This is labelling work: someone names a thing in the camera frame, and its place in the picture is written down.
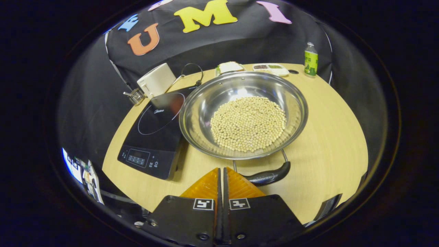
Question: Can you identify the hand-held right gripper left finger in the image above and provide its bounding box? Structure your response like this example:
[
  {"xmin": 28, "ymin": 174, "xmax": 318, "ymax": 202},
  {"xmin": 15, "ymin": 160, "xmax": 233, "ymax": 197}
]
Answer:
[{"xmin": 141, "ymin": 167, "xmax": 222, "ymax": 247}]

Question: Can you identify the black induction cooktop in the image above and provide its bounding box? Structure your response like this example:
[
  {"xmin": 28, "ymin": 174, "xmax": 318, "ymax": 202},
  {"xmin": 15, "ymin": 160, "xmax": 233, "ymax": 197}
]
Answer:
[{"xmin": 117, "ymin": 86, "xmax": 198, "ymax": 180}]

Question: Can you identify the green drink bottle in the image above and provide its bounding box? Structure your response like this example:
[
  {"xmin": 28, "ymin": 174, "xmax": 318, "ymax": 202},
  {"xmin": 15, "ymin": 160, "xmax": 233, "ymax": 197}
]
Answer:
[{"xmin": 304, "ymin": 42, "xmax": 318, "ymax": 77}]

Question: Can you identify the black power cable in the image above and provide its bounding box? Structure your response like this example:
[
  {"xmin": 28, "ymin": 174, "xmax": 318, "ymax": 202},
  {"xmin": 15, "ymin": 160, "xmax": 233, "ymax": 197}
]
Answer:
[{"xmin": 181, "ymin": 63, "xmax": 203, "ymax": 87}]

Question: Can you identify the black backdrop cloth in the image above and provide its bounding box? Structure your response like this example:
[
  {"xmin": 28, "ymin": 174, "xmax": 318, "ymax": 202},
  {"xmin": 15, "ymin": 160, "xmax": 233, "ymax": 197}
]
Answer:
[{"xmin": 58, "ymin": 0, "xmax": 388, "ymax": 206}]

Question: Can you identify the wire mesh holder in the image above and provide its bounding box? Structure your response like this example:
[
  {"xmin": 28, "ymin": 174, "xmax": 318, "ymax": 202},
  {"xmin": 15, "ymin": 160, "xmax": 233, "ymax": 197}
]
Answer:
[{"xmin": 123, "ymin": 88, "xmax": 146, "ymax": 105}]

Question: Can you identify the white sandwich plate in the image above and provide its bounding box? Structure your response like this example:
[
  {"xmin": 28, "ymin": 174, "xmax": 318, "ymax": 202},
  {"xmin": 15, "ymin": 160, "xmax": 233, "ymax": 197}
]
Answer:
[{"xmin": 215, "ymin": 63, "xmax": 246, "ymax": 77}]

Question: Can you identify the steel pot with black handle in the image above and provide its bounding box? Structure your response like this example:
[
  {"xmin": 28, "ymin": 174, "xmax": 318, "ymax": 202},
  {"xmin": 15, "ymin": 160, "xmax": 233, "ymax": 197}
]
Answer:
[{"xmin": 179, "ymin": 71, "xmax": 308, "ymax": 187}]

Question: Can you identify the white toaster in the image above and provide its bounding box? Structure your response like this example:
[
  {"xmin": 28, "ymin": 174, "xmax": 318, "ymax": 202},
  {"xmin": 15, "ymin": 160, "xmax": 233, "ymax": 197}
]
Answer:
[{"xmin": 137, "ymin": 63, "xmax": 176, "ymax": 100}]

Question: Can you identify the white toaster cable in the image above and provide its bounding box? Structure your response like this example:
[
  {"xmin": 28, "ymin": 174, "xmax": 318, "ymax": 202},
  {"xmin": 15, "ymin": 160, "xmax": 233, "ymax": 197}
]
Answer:
[{"xmin": 170, "ymin": 75, "xmax": 188, "ymax": 91}]

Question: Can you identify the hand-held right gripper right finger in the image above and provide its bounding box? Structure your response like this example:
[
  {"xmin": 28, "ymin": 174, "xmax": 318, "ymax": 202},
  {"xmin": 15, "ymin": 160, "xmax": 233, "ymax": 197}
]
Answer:
[{"xmin": 223, "ymin": 167, "xmax": 306, "ymax": 247}]

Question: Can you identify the pile of soybeans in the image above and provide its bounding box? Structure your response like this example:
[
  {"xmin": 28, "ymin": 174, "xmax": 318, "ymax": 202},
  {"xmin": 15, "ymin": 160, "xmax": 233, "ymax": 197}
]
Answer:
[{"xmin": 210, "ymin": 96, "xmax": 287, "ymax": 153}]

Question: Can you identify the white divided dish of grains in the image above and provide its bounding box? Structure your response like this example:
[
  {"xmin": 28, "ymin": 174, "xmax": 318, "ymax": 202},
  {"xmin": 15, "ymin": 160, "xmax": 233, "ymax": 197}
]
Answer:
[{"xmin": 252, "ymin": 63, "xmax": 289, "ymax": 77}]

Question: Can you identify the sandwich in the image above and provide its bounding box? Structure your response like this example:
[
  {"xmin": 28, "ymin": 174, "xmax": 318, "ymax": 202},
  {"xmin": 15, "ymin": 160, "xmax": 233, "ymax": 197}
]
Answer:
[{"xmin": 219, "ymin": 61, "xmax": 244, "ymax": 73}]

